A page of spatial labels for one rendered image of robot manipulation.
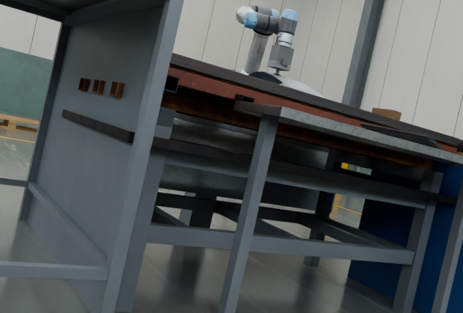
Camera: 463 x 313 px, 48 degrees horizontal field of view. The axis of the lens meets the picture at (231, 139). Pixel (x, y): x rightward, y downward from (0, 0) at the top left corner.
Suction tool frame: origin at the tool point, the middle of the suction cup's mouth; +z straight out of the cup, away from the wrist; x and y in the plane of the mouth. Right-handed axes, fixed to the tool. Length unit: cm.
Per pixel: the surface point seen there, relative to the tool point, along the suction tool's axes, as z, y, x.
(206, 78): 12, -58, -42
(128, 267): 77, -70, -41
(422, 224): 50, 69, -42
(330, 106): 9.8, -2.3, -42.3
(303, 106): 12.6, -15.2, -42.2
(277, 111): 19, -49, -72
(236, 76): 9, -46, -42
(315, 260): 89, 72, 24
